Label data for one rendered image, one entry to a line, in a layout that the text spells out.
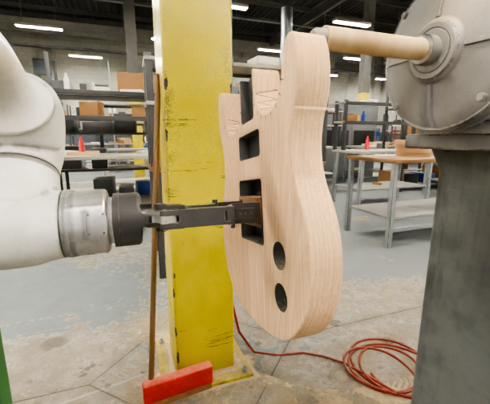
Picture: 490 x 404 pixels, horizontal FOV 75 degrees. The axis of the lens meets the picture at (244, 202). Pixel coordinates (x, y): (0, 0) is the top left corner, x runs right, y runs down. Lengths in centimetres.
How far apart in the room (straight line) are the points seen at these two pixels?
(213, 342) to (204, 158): 85
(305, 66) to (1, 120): 37
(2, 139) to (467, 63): 65
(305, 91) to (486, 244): 52
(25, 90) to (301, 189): 35
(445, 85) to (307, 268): 39
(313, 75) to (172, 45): 100
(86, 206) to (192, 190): 91
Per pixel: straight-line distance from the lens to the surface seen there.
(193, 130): 132
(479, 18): 62
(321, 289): 38
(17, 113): 49
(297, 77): 38
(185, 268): 142
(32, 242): 45
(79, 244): 45
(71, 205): 45
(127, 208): 45
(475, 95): 60
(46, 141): 51
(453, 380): 93
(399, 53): 58
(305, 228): 36
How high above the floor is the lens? 111
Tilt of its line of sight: 12 degrees down
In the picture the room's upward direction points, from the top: straight up
